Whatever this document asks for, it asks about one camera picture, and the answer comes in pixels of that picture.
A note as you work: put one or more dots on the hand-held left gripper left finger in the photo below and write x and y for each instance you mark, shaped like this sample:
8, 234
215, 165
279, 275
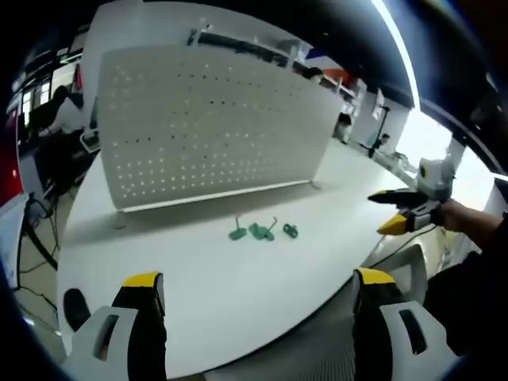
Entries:
119, 341

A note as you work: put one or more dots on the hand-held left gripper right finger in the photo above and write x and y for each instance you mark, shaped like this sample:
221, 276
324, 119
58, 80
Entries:
381, 341

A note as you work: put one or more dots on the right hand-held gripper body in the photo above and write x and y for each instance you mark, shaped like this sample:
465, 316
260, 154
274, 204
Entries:
436, 176

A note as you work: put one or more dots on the dark green hook bracket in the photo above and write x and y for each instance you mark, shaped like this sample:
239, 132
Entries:
290, 230

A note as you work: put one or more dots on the green hook assembly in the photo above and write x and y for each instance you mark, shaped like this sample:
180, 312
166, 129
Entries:
238, 233
260, 232

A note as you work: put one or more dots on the white perforated mounting plate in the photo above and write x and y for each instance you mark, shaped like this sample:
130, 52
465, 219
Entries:
214, 131

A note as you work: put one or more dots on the white chair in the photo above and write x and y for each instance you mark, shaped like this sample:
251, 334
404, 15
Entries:
405, 270

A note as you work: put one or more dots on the black round table grommet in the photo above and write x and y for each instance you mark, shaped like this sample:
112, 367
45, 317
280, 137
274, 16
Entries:
76, 307

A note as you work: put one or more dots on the black stand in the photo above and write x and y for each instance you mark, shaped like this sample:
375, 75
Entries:
382, 131

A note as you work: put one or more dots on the person's dark clothing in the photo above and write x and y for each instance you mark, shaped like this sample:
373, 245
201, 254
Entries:
472, 301

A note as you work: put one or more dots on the ceiling light strip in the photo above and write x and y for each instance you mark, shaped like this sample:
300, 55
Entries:
401, 51

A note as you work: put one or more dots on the black rail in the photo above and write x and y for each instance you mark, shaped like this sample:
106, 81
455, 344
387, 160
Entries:
238, 44

